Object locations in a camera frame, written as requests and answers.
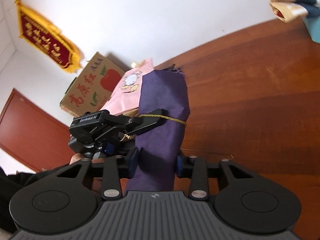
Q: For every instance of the person's left hand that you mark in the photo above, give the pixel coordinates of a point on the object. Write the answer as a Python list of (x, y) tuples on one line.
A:
[(77, 159)]

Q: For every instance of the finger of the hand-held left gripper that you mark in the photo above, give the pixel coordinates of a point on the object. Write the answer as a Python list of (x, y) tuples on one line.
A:
[(147, 122)]

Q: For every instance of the yellow rubber band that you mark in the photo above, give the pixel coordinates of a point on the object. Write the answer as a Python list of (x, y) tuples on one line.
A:
[(175, 120)]

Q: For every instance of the red pennant with gold fringe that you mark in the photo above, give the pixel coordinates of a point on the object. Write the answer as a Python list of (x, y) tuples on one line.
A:
[(42, 37)]

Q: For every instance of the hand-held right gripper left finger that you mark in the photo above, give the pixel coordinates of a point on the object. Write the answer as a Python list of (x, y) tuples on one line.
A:
[(133, 162)]

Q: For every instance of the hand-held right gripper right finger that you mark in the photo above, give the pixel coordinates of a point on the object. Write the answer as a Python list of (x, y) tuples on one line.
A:
[(180, 166)]

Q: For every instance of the pink paper bag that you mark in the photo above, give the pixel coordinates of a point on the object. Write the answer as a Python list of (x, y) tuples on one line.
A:
[(122, 100)]

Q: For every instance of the cardboard fruit box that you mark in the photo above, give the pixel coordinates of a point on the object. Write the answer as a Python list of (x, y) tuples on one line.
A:
[(82, 97)]

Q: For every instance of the red wooden door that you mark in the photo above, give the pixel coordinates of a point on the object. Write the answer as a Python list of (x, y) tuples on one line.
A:
[(25, 135)]

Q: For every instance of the light blue box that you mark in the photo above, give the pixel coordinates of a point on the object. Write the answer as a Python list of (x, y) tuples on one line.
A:
[(315, 30)]

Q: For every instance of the purple shopping bag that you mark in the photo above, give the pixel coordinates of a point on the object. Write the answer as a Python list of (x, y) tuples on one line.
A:
[(162, 97)]

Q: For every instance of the black cloth bag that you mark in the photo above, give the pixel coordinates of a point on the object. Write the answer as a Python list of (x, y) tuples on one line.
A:
[(172, 68)]

